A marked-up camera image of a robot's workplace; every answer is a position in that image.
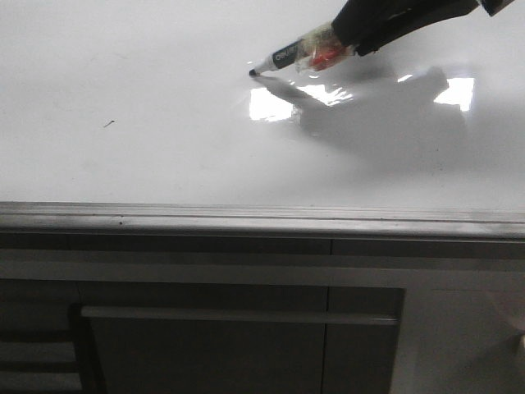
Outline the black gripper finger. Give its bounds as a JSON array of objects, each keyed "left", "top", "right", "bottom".
[
  {"left": 354, "top": 0, "right": 514, "bottom": 57},
  {"left": 331, "top": 0, "right": 485, "bottom": 48}
]

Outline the white marker with red magnet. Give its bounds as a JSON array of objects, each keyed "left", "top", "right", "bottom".
[{"left": 249, "top": 22, "right": 355, "bottom": 77}]

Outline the dark cabinet with white rails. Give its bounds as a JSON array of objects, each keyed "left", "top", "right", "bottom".
[{"left": 1, "top": 233, "right": 524, "bottom": 393}]

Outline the white whiteboard with aluminium frame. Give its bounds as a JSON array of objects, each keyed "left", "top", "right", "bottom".
[{"left": 1, "top": 1, "right": 524, "bottom": 238}]

